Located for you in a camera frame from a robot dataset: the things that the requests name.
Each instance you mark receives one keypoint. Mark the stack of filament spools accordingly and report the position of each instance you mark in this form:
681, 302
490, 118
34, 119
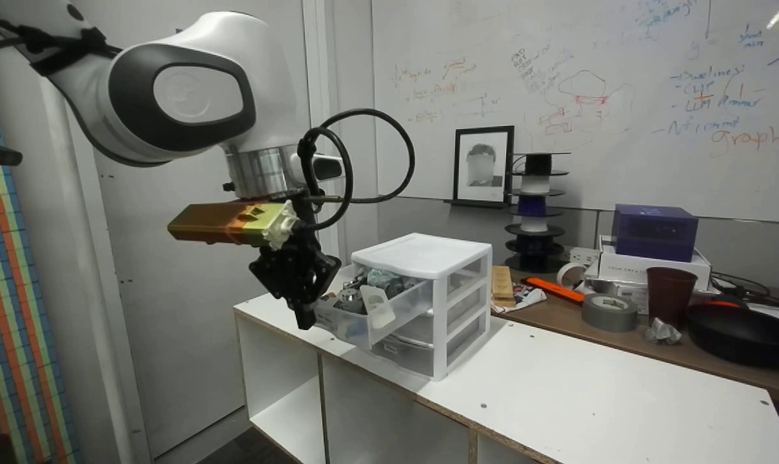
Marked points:
538, 227

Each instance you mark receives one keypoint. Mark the light wood block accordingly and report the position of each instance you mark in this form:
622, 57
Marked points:
501, 285

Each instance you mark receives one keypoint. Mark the black framed picture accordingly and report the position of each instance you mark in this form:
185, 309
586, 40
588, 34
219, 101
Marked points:
483, 167

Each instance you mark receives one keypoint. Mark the gray duct tape roll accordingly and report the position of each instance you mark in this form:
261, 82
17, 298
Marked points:
609, 314

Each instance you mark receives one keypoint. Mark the white plastic holder piece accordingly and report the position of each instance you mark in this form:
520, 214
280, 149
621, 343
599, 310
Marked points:
377, 309

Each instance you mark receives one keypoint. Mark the white plastic drawer unit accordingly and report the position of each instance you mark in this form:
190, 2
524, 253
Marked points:
445, 292

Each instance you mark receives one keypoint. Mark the brown cup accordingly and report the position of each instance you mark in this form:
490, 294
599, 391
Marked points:
668, 298

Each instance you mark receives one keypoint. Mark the crumpled gray wrapper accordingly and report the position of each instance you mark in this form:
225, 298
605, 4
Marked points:
667, 333

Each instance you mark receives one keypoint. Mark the orange tool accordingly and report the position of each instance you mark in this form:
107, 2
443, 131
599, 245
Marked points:
555, 289

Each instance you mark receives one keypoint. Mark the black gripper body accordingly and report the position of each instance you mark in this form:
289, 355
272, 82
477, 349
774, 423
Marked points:
294, 262

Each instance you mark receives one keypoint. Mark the white tape roll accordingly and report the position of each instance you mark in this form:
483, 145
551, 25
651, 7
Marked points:
572, 275

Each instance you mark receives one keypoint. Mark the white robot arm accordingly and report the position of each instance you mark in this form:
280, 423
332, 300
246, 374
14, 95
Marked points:
174, 86

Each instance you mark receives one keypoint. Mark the black pan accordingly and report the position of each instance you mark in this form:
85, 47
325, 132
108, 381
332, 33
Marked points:
742, 337

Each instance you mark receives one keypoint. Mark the wrist camera with yellow mount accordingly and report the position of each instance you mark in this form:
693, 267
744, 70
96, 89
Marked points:
225, 222

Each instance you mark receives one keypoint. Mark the wooden desk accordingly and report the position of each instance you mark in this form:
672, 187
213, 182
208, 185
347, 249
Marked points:
572, 321

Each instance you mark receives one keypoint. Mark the translucent plastic drawer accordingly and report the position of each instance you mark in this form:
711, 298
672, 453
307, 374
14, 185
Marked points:
352, 324

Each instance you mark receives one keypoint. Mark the purple box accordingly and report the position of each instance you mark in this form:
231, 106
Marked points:
653, 230

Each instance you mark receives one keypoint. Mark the colourful striped panel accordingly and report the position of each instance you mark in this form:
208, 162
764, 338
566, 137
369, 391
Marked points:
12, 343

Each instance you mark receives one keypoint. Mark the crumpled white paper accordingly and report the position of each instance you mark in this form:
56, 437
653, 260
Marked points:
529, 298

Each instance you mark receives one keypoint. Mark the white shelf unit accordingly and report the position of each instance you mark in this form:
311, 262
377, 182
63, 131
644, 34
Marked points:
579, 388

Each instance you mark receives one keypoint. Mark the white cardboard box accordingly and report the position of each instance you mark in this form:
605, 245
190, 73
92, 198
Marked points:
630, 267

